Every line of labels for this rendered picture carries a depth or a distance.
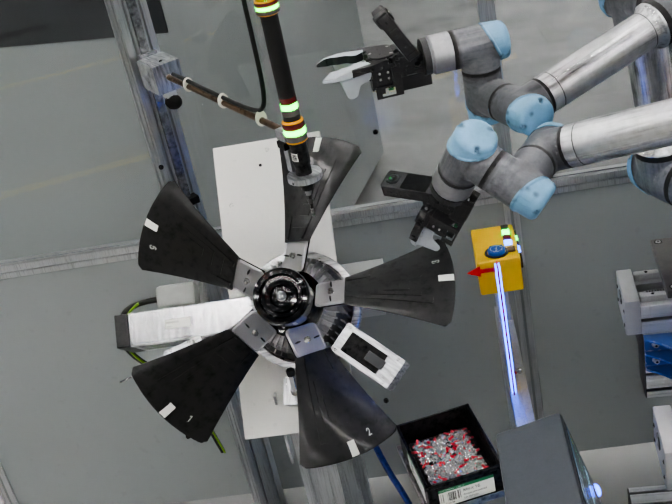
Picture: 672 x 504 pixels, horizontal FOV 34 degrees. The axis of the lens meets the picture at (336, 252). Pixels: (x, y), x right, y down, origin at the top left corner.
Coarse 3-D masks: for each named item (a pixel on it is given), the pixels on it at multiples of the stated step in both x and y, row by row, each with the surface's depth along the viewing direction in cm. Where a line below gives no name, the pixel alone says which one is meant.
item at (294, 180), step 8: (280, 128) 212; (280, 136) 212; (280, 144) 212; (288, 144) 211; (288, 152) 212; (288, 160) 213; (288, 168) 215; (312, 168) 214; (320, 168) 213; (288, 176) 213; (296, 176) 212; (304, 176) 212; (312, 176) 211; (320, 176) 212; (296, 184) 211; (304, 184) 211
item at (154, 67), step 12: (144, 60) 257; (156, 60) 255; (168, 60) 253; (144, 72) 256; (156, 72) 252; (168, 72) 253; (180, 72) 255; (144, 84) 260; (156, 84) 253; (168, 84) 254
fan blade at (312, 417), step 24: (312, 360) 223; (336, 360) 227; (312, 384) 221; (336, 384) 224; (312, 408) 219; (336, 408) 221; (360, 408) 224; (312, 432) 217; (336, 432) 219; (360, 432) 221; (384, 432) 224; (312, 456) 216; (336, 456) 218
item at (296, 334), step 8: (296, 328) 225; (304, 328) 227; (312, 328) 228; (288, 336) 223; (296, 336) 225; (304, 336) 226; (312, 336) 227; (320, 336) 229; (296, 344) 224; (304, 344) 225; (312, 344) 226; (320, 344) 228; (296, 352) 222; (304, 352) 224; (312, 352) 225
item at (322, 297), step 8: (336, 280) 230; (344, 280) 230; (320, 288) 229; (336, 288) 228; (344, 288) 227; (320, 296) 226; (328, 296) 226; (336, 296) 225; (320, 304) 223; (328, 304) 223
